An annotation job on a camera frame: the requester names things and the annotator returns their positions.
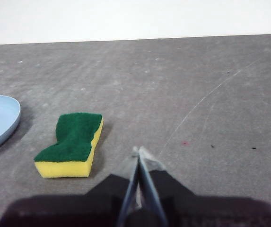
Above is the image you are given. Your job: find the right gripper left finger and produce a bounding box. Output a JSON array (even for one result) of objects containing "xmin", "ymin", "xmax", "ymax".
[{"xmin": 85, "ymin": 146, "xmax": 140, "ymax": 227}]

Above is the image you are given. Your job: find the yellow sponge with green pad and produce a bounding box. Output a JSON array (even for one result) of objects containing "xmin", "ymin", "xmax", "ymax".
[{"xmin": 34, "ymin": 113, "xmax": 104, "ymax": 179}]

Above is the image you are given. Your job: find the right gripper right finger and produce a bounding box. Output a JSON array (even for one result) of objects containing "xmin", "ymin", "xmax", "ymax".
[{"xmin": 138, "ymin": 146, "xmax": 197, "ymax": 227}]

